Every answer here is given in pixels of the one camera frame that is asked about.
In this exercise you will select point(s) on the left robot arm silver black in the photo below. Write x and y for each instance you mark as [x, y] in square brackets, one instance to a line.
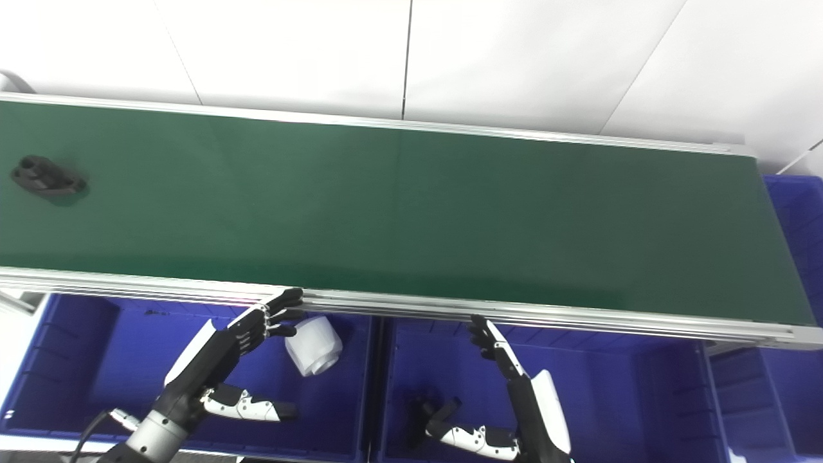
[151, 440]

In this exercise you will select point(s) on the aluminium conveyor support leg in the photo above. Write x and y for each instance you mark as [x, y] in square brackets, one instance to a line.
[16, 301]

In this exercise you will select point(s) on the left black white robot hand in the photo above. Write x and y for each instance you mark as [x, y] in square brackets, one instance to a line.
[206, 360]

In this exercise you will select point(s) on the green conveyor belt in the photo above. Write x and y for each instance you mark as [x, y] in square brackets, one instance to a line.
[398, 218]
[578, 318]

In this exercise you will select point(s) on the black flange part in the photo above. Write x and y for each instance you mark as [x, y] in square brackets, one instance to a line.
[46, 177]

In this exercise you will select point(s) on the white cylindrical plastic part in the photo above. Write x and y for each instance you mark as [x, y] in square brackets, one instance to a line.
[313, 344]

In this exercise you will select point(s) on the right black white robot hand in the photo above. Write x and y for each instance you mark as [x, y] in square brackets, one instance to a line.
[540, 411]

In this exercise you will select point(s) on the grey conveyor end cover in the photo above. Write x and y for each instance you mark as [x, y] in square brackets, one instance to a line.
[13, 82]

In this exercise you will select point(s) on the blue plastic bin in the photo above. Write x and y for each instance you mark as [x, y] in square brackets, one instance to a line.
[746, 405]
[109, 360]
[800, 218]
[598, 386]

